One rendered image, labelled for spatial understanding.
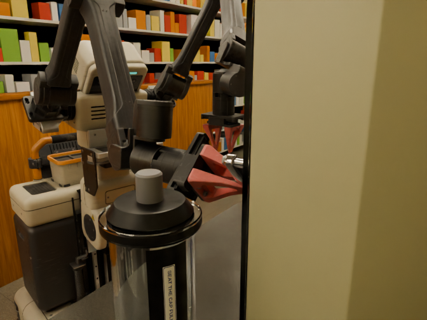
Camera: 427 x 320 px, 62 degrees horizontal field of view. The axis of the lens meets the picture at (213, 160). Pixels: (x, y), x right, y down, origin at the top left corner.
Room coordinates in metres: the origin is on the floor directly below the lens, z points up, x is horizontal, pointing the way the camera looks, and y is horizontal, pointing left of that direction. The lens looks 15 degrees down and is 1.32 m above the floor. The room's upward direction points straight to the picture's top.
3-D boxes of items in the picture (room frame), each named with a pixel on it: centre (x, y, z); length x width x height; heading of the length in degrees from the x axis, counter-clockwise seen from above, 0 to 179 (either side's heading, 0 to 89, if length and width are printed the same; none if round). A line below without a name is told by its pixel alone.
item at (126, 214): (0.35, 0.07, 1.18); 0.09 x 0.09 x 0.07
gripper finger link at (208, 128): (0.92, -0.02, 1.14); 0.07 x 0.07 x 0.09; 56
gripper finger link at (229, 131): (0.91, -0.03, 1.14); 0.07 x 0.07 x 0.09; 56
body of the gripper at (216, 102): (0.92, -0.03, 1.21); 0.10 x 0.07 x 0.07; 56
